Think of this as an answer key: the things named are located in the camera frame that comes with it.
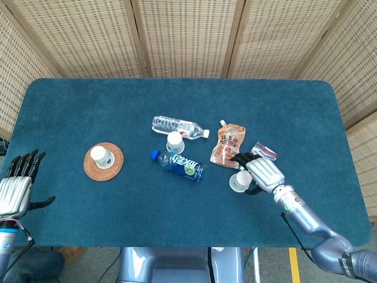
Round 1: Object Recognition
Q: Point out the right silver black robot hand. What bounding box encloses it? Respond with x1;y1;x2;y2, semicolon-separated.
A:
230;152;286;196

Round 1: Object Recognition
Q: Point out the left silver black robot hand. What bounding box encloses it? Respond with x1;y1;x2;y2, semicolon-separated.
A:
0;149;56;221

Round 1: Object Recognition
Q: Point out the white paper cup leaf print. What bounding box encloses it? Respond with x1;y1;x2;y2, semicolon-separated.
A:
229;170;253;193
166;131;186;154
90;145;115;169

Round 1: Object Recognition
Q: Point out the black red snack box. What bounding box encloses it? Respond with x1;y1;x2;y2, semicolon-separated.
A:
249;141;279;162

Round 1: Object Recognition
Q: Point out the orange spouted snack pouch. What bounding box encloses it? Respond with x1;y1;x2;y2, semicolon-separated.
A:
210;119;247;169

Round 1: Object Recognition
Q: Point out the dark green clothing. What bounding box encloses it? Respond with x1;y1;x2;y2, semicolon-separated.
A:
0;247;65;283

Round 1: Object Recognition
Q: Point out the round woven rattan coaster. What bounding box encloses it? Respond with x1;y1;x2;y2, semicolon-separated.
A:
83;142;124;182

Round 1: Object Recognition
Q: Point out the blue label drink bottle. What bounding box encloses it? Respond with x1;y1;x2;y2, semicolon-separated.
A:
151;149;207;183

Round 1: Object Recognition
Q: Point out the tan brown shoe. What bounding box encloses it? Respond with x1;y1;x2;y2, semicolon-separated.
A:
58;246;85;265

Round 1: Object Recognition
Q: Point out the yellow floor tape strip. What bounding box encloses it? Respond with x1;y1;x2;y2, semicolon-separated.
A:
288;247;301;283

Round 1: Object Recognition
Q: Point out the woven bamboo screen panel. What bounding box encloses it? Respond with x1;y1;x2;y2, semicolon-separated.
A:
132;0;245;79
344;111;377;219
297;0;377;127
223;0;354;80
5;0;148;79
0;0;61;139

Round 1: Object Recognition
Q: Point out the clear plastic water bottle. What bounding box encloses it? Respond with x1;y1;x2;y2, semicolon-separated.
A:
151;115;210;140

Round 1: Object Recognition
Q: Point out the teal blue table mat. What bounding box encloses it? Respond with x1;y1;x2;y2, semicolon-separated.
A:
0;78;372;248

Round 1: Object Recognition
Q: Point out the silver blue robot torso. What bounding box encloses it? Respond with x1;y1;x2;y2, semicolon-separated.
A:
117;246;245;283

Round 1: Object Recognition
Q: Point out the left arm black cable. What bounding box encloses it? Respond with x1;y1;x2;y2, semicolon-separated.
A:
0;219;36;278

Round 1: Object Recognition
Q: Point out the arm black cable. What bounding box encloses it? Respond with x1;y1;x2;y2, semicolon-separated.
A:
0;219;36;278
280;211;315;253

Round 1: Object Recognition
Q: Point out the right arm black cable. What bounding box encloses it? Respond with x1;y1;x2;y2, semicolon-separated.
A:
280;211;315;253

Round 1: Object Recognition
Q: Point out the black velcro arm strap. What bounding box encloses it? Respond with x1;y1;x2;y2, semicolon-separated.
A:
341;252;354;278

